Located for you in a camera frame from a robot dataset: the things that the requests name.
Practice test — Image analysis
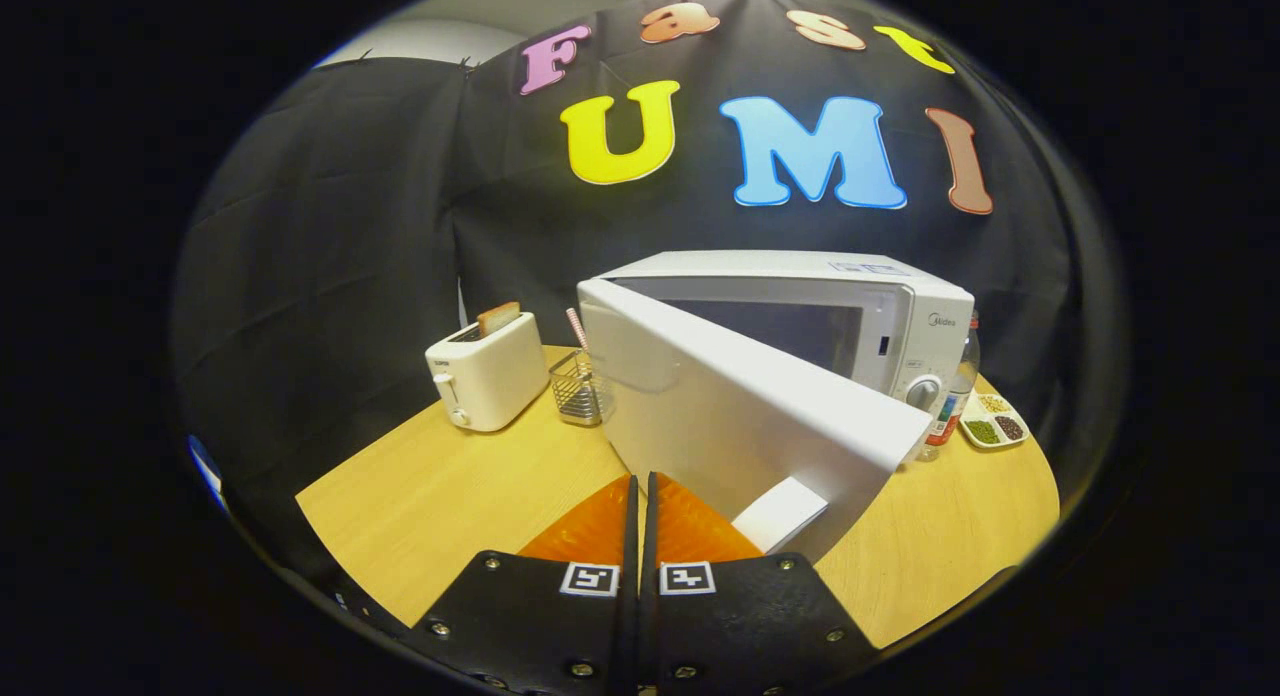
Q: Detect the white microwave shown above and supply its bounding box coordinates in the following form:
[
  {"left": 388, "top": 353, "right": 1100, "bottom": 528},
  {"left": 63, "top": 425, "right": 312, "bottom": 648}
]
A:
[{"left": 577, "top": 250, "right": 976, "bottom": 565}]

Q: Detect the wire mesh basket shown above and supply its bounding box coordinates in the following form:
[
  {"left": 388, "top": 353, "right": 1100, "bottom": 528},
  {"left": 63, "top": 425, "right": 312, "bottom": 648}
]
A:
[{"left": 548, "top": 349, "right": 613, "bottom": 428}]

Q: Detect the white toaster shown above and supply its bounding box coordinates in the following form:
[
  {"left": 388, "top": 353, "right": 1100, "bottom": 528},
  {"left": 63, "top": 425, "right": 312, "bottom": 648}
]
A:
[{"left": 425, "top": 311, "right": 550, "bottom": 433}]

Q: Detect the red label water bottle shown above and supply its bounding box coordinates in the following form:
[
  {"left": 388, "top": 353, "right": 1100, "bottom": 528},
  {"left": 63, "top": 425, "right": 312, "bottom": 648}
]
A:
[{"left": 918, "top": 311, "right": 981, "bottom": 463}]

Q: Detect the divided dish of beans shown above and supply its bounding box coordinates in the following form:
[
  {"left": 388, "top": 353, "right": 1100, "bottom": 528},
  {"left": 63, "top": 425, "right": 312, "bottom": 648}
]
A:
[{"left": 958, "top": 391, "right": 1031, "bottom": 450}]

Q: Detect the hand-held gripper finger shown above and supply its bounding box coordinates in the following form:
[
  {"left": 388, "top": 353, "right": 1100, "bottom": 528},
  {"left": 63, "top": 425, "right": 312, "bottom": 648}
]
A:
[
  {"left": 640, "top": 471, "right": 881, "bottom": 696},
  {"left": 400, "top": 473, "right": 641, "bottom": 696}
]

